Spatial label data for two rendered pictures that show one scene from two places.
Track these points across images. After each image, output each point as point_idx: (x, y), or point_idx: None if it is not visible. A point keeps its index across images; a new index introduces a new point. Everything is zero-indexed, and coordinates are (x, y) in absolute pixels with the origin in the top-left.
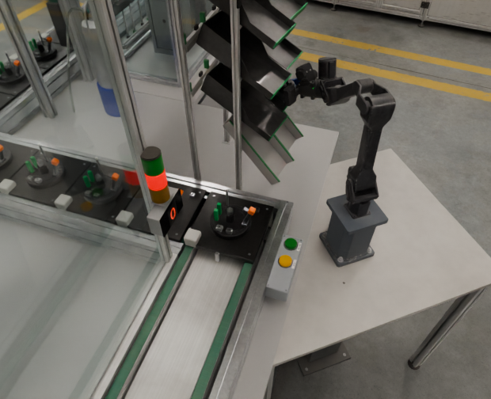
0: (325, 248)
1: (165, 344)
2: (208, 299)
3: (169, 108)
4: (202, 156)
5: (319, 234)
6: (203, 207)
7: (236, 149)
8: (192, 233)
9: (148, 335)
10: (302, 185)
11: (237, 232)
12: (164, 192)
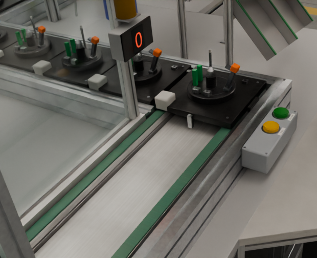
0: None
1: (111, 194)
2: (172, 160)
3: (170, 16)
4: (196, 51)
5: None
6: (184, 78)
7: (226, 12)
8: (165, 93)
9: (94, 178)
10: (310, 79)
11: (217, 95)
12: (129, 3)
